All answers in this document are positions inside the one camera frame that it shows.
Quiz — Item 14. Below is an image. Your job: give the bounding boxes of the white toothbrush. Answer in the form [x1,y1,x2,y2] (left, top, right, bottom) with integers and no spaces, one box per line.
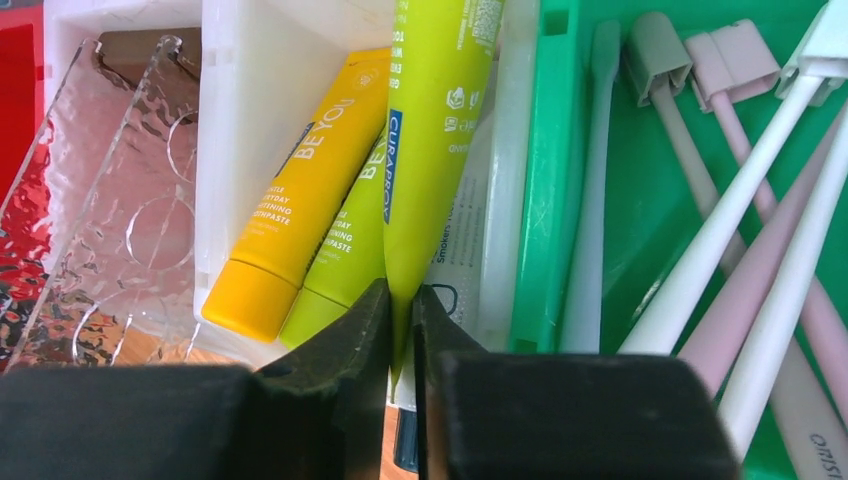
[619,1,847,355]
[718,118,847,462]

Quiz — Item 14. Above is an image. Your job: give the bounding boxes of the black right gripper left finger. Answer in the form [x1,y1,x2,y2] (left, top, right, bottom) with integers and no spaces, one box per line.
[1,279,391,479]

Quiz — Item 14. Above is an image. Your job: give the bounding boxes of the green plastic bin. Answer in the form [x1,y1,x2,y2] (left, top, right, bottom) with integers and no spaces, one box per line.
[507,1,847,479]

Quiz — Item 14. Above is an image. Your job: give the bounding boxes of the yellow toothpaste tube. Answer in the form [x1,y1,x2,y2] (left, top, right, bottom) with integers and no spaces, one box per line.
[201,48,390,342]

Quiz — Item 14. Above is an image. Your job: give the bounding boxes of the white toothpaste tube black cap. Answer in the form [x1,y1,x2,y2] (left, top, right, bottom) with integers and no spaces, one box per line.
[393,63,498,473]

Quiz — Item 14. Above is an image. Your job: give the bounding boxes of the grey toothbrush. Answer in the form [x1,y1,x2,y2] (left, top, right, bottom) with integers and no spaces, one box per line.
[625,20,847,479]

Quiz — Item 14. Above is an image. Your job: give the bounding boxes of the red plastic bin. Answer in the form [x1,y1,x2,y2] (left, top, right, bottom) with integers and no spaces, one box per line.
[1,1,50,362]

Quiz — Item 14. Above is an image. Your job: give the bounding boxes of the brown wooden block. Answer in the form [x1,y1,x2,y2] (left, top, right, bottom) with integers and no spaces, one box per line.
[98,27,202,86]

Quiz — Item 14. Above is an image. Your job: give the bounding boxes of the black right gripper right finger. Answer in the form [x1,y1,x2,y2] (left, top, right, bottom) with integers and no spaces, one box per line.
[412,286,741,479]

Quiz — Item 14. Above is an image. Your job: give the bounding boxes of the clear acrylic rack strips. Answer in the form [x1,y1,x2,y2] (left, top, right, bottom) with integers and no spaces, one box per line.
[1,35,199,372]

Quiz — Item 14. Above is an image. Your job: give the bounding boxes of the white plastic bin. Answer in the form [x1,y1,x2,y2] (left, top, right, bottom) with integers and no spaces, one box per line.
[42,0,203,280]

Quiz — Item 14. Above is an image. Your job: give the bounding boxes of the white bin with toothpastes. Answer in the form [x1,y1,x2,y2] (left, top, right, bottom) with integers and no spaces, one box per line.
[193,0,541,366]

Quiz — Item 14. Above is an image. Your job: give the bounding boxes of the pink toothbrush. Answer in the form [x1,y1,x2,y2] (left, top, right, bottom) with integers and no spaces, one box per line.
[681,13,847,435]
[678,112,847,397]

